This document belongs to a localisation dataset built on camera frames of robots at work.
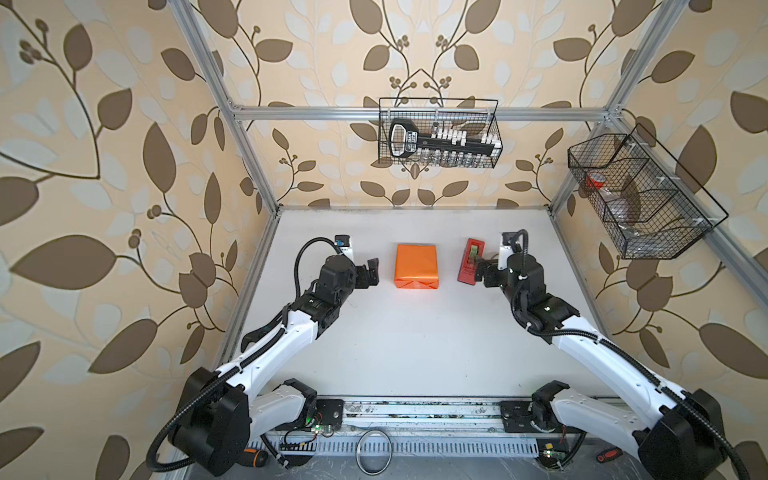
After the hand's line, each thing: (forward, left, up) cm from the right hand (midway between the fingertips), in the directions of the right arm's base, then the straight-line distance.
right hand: (494, 259), depth 80 cm
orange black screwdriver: (-41, +60, -18) cm, 75 cm away
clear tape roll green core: (+13, 0, -14) cm, 19 cm away
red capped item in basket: (+20, -32, +10) cm, 39 cm away
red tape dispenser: (+9, +2, -17) cm, 19 cm away
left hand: (+2, +35, -1) cm, 35 cm away
